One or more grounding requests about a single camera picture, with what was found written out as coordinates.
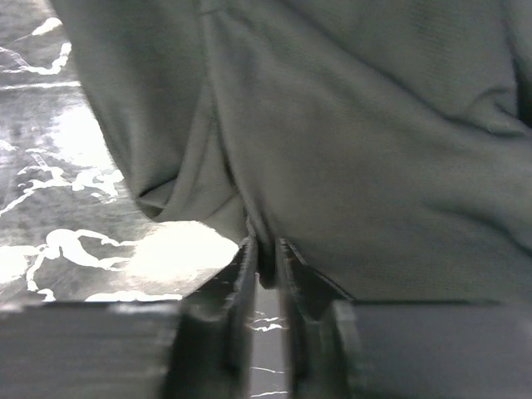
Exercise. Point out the black marble pattern mat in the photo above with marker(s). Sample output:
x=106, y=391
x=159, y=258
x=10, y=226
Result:
x=117, y=200

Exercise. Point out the black t shirt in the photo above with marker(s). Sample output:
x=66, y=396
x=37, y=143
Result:
x=388, y=141

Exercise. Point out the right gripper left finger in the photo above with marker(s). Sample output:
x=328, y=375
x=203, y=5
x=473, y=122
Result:
x=211, y=353

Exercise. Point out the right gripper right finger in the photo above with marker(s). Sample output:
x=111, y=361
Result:
x=323, y=346

